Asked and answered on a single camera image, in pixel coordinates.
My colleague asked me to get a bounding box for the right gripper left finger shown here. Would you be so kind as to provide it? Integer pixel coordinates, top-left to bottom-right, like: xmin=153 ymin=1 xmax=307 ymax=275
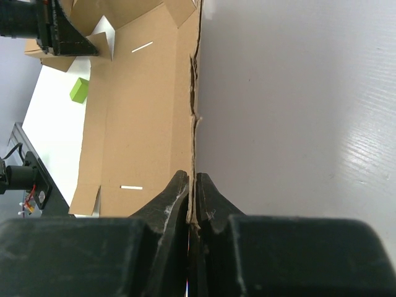
xmin=1 ymin=170 xmax=189 ymax=296

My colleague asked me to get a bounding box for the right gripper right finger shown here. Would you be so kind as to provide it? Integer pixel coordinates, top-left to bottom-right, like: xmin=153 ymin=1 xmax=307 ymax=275
xmin=194 ymin=173 xmax=395 ymax=296

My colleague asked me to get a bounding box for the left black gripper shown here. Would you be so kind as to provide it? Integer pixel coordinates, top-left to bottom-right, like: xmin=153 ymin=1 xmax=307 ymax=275
xmin=1 ymin=0 xmax=99 ymax=56

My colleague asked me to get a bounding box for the large cardboard box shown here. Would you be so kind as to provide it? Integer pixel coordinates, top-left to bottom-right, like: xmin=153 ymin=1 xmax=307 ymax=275
xmin=22 ymin=1 xmax=202 ymax=217

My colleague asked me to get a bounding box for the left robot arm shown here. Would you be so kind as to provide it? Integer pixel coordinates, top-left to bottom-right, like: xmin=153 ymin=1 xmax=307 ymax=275
xmin=1 ymin=1 xmax=99 ymax=194

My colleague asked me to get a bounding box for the green block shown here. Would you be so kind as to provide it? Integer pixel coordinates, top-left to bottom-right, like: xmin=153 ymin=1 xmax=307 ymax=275
xmin=69 ymin=78 xmax=89 ymax=104

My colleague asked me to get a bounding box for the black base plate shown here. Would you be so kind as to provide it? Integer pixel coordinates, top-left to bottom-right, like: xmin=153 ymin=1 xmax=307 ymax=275
xmin=23 ymin=151 xmax=74 ymax=218

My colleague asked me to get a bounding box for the aluminium table frame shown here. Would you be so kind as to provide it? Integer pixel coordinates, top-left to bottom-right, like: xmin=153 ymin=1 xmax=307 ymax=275
xmin=4 ymin=122 xmax=28 ymax=165

